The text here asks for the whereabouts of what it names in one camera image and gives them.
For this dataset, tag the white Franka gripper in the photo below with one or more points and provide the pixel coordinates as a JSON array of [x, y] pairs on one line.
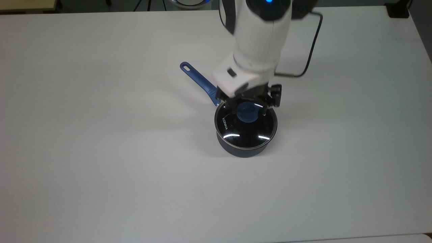
[[241, 76]]

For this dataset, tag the glass lid with blue knob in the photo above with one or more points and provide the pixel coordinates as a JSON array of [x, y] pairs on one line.
[[245, 126]]

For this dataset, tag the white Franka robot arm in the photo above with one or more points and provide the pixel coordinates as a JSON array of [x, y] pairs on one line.
[[261, 33]]

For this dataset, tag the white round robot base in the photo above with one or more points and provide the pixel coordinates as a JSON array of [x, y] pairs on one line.
[[190, 3]]

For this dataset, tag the black clamp at table corner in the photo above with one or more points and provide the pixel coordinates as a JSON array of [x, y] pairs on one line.
[[398, 9]]

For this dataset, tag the yellowish wooden side table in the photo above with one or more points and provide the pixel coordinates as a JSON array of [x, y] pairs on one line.
[[27, 4]]

